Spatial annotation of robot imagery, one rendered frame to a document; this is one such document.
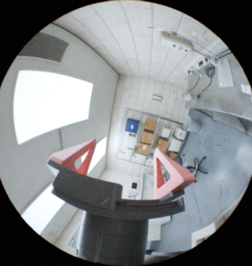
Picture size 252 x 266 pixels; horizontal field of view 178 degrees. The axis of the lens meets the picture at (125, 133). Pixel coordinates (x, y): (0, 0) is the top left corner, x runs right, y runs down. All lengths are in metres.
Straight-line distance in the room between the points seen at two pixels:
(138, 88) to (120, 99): 0.62
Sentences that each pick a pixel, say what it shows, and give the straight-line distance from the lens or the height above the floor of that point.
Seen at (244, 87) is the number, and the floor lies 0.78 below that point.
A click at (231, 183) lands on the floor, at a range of 1.48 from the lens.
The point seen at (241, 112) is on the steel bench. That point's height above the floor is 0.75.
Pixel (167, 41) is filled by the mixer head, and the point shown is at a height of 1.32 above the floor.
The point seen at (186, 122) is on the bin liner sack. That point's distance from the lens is 2.11.
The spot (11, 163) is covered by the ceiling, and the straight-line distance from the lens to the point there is 1.03.
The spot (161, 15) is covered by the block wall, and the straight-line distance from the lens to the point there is 0.95.
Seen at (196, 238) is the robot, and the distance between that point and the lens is 1.12.
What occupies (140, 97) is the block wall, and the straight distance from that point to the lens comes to 2.49.
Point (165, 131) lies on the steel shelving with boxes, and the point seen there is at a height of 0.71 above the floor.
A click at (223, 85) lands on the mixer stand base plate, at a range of 0.91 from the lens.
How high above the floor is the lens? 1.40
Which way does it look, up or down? 8 degrees up
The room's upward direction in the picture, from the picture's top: 76 degrees counter-clockwise
